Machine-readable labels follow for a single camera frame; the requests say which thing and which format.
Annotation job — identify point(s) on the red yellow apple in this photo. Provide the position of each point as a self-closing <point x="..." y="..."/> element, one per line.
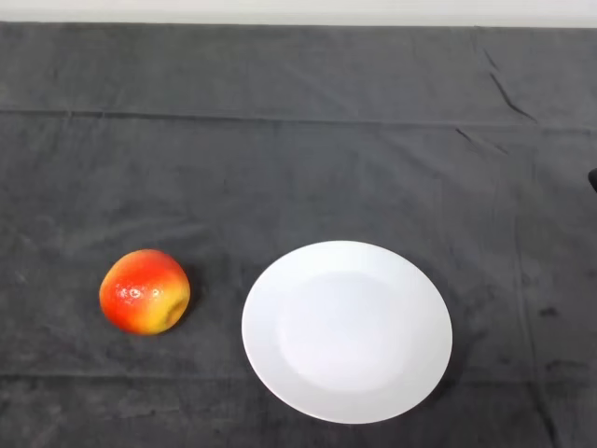
<point x="140" y="284"/>

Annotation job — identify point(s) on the white round plate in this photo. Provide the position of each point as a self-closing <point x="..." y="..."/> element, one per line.
<point x="347" y="333"/>

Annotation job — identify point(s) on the dark grey cloth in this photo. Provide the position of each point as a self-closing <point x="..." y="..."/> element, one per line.
<point x="280" y="163"/>

